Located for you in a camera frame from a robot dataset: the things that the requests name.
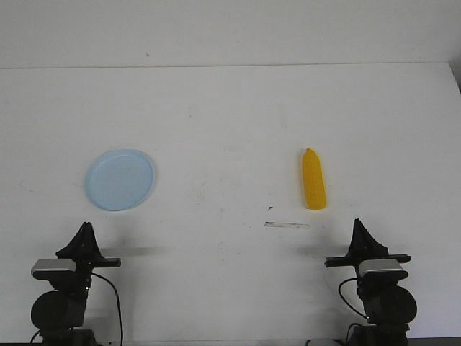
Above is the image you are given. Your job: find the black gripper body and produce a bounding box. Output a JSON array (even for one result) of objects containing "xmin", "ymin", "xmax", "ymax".
[
  {"xmin": 73, "ymin": 252, "xmax": 121, "ymax": 288},
  {"xmin": 325, "ymin": 254, "xmax": 411, "ymax": 277}
]

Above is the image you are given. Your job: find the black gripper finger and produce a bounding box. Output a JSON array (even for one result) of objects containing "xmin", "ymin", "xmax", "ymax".
[
  {"xmin": 55, "ymin": 222, "xmax": 87, "ymax": 258},
  {"xmin": 86, "ymin": 222, "xmax": 104, "ymax": 260},
  {"xmin": 346, "ymin": 218, "xmax": 361, "ymax": 257},
  {"xmin": 358, "ymin": 220, "xmax": 388, "ymax": 258}
]

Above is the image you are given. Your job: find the yellow toy corn cob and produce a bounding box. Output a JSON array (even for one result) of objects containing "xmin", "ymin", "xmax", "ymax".
[{"xmin": 301, "ymin": 148, "xmax": 327, "ymax": 210}]

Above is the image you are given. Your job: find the light blue round plate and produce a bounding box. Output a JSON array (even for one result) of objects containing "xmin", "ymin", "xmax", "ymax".
[{"xmin": 84, "ymin": 148, "xmax": 157, "ymax": 212}]

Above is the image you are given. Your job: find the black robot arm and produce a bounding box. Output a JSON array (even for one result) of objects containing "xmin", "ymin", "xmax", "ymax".
[
  {"xmin": 324, "ymin": 218, "xmax": 417, "ymax": 345},
  {"xmin": 31, "ymin": 221, "xmax": 124, "ymax": 345}
]

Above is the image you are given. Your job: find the horizontal clear tape strip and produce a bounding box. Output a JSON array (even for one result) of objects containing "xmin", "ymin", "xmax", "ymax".
[{"xmin": 264, "ymin": 221, "xmax": 310, "ymax": 230}]

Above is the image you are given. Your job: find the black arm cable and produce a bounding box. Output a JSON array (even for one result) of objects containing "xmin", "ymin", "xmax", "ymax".
[
  {"xmin": 338, "ymin": 276, "xmax": 370, "ymax": 342},
  {"xmin": 28, "ymin": 272, "xmax": 124, "ymax": 345}
]

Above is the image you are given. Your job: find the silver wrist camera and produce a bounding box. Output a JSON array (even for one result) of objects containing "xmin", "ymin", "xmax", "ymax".
[
  {"xmin": 358, "ymin": 259, "xmax": 408, "ymax": 280},
  {"xmin": 31, "ymin": 259, "xmax": 76, "ymax": 280}
]

